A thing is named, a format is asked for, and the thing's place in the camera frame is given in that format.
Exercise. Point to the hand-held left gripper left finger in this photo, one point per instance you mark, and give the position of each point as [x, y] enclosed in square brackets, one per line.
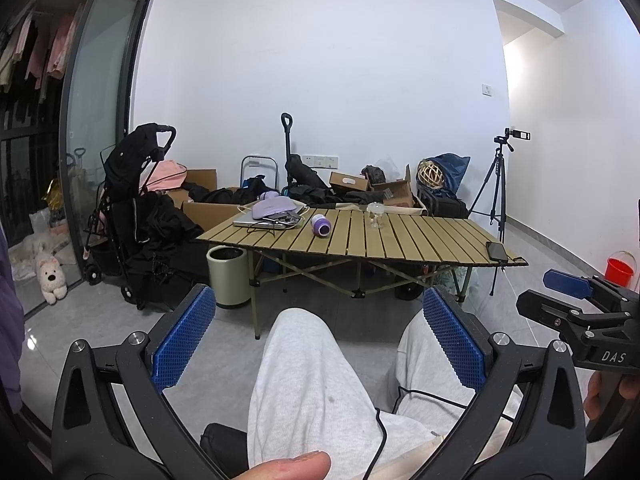
[184, 342]

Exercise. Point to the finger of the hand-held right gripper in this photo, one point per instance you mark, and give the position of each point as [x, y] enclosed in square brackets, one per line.
[542, 307]
[567, 284]

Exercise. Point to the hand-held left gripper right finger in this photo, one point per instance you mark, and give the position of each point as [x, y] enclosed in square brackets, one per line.
[454, 344]

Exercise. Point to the person's right hand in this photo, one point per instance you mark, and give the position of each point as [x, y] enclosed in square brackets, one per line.
[594, 397]

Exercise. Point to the person's left hand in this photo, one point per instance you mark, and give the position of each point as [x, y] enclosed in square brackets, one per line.
[285, 467]

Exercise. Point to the person's right leg grey pants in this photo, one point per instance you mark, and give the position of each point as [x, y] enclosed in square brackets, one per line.
[425, 365]

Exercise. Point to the person's leg grey pants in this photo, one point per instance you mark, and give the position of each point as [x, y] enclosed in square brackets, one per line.
[310, 385]
[425, 365]

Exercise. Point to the red plastic bucket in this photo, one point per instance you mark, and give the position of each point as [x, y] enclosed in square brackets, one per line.
[619, 271]

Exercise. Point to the black smartphone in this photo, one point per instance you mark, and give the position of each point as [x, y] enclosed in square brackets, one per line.
[496, 251]

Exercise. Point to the cream round trash bin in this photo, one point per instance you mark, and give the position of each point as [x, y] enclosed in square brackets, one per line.
[228, 277]

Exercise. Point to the black seat cushion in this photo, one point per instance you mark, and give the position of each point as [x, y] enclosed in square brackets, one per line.
[222, 442]

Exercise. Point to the folding slat camping table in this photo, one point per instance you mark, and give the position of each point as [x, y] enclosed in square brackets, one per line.
[400, 240]

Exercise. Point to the black baby stroller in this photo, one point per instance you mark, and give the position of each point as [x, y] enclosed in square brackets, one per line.
[135, 220]

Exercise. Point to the person's left leg grey pants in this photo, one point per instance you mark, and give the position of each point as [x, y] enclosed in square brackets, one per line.
[310, 385]

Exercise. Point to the large open cardboard box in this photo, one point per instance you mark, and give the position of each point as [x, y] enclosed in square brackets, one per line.
[215, 212]

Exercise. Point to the silver laptop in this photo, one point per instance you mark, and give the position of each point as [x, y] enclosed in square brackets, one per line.
[249, 222]

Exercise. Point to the black backpack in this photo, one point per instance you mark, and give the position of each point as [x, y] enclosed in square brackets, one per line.
[445, 205]

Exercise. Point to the white plush dog toy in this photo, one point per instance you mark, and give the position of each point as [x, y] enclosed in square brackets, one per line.
[50, 277]

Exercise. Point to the clear glass jar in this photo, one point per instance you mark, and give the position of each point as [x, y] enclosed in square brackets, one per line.
[376, 216]

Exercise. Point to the pile of black clothing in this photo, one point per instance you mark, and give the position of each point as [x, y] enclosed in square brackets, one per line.
[225, 194]

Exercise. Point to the cardboard box with raised flap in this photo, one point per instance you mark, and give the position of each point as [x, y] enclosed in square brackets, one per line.
[400, 192]

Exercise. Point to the blue fabric bag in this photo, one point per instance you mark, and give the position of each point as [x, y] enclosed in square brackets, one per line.
[454, 170]

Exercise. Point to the purple soft pouch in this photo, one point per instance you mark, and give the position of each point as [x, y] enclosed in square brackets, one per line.
[272, 206]

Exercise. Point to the plain cardboard box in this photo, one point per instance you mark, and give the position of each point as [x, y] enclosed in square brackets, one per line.
[202, 179]

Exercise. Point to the pink cloth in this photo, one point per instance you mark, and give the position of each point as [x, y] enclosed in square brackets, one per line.
[167, 175]

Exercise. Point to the woven rattan ball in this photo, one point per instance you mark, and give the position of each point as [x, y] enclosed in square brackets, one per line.
[431, 175]

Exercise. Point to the purple and white bottle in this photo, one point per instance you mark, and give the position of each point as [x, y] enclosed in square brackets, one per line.
[320, 225]

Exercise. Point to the white plastic bag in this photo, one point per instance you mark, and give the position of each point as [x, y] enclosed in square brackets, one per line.
[42, 221]

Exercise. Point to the dark brown furry item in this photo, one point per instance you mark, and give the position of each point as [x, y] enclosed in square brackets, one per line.
[373, 173]

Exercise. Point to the cardboard box with white label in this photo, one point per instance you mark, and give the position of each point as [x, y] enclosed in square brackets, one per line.
[347, 181]

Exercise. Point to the silver folding step ladder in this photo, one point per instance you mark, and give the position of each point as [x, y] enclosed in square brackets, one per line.
[260, 162]

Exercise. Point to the gold foil bag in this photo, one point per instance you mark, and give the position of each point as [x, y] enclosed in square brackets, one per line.
[53, 196]

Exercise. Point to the frosted glass sliding door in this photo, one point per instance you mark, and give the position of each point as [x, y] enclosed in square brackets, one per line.
[95, 125]

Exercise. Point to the black balcony railing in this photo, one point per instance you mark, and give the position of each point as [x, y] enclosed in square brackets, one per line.
[25, 160]

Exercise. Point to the row of hanging clothes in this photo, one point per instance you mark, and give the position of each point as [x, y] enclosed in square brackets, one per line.
[35, 45]

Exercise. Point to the black camera tripod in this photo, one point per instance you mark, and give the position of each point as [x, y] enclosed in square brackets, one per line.
[496, 195]

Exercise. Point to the black camera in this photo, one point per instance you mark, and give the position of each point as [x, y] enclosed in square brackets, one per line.
[515, 135]

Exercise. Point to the white wall outlet strip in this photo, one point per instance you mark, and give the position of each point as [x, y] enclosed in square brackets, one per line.
[322, 161]

